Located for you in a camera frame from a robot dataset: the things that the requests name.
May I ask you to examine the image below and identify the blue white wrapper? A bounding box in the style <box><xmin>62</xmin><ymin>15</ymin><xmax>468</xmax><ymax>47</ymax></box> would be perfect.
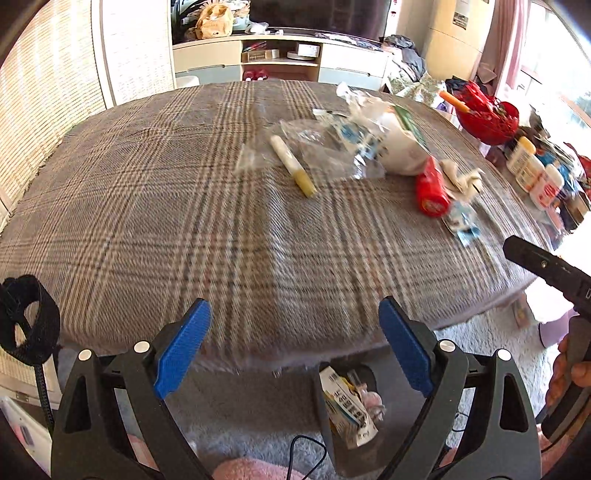
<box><xmin>443</xmin><ymin>201</ymin><xmax>481</xmax><ymax>247</ymax></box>

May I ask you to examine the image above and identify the red cylindrical tube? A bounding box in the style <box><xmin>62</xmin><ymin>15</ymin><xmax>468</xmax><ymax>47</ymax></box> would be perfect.
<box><xmin>416</xmin><ymin>156</ymin><xmax>451</xmax><ymax>218</ymax></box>

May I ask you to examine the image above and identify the white yellow marker pen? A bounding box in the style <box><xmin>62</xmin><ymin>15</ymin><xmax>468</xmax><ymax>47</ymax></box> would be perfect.
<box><xmin>270</xmin><ymin>135</ymin><xmax>317</xmax><ymax>198</ymax></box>

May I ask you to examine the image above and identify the clear plastic bag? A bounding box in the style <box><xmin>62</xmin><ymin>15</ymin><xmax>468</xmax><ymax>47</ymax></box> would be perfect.
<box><xmin>235</xmin><ymin>116</ymin><xmax>386</xmax><ymax>180</ymax></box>

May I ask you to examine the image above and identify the dark grey trash bin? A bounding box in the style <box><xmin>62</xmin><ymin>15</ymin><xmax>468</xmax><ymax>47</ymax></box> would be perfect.
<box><xmin>314</xmin><ymin>351</ymin><xmax>425</xmax><ymax>478</ymax></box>

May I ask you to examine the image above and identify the person's right hand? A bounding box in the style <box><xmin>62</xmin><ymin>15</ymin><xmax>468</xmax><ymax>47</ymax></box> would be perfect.
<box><xmin>546</xmin><ymin>335</ymin><xmax>591</xmax><ymax>406</ymax></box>

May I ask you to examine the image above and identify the purple slipper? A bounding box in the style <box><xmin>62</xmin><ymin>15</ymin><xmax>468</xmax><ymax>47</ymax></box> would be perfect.
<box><xmin>538</xmin><ymin>308</ymin><xmax>577</xmax><ymax>348</ymax></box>

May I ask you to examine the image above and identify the white bottle red label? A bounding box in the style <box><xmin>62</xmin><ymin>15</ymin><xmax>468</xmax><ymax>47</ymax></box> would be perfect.
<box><xmin>529</xmin><ymin>164</ymin><xmax>565</xmax><ymax>210</ymax></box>

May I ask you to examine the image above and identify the white bottle yellow cap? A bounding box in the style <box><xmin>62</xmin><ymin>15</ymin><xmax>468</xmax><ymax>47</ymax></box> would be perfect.
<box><xmin>506</xmin><ymin>136</ymin><xmax>536</xmax><ymax>176</ymax></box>

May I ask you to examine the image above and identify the plaid grey table blanket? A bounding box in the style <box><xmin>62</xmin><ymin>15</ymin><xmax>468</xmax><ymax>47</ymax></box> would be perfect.
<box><xmin>1</xmin><ymin>81</ymin><xmax>550</xmax><ymax>369</ymax></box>

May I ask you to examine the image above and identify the orange stick in basket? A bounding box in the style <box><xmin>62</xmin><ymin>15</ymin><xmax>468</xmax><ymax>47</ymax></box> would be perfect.
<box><xmin>439</xmin><ymin>91</ymin><xmax>471</xmax><ymax>113</ymax></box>

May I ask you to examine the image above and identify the white low tv cabinet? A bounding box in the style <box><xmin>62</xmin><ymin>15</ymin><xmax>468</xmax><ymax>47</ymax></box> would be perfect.
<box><xmin>172</xmin><ymin>34</ymin><xmax>389</xmax><ymax>91</ymax></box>

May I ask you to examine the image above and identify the black television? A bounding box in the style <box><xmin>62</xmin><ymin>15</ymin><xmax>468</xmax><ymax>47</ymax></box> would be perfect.
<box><xmin>249</xmin><ymin>0</ymin><xmax>391</xmax><ymax>40</ymax></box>

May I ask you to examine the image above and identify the brown plush toy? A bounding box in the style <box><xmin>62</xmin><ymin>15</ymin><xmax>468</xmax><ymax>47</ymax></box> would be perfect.
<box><xmin>195</xmin><ymin>2</ymin><xmax>233</xmax><ymax>40</ymax></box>

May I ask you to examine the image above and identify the black velcro strap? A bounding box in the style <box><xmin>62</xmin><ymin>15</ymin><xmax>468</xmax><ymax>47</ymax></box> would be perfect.
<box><xmin>0</xmin><ymin>274</ymin><xmax>62</xmax><ymax>434</ymax></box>

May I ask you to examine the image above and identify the black cable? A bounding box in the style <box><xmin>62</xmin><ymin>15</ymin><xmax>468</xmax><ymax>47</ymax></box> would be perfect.
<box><xmin>284</xmin><ymin>434</ymin><xmax>329</xmax><ymax>480</ymax></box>

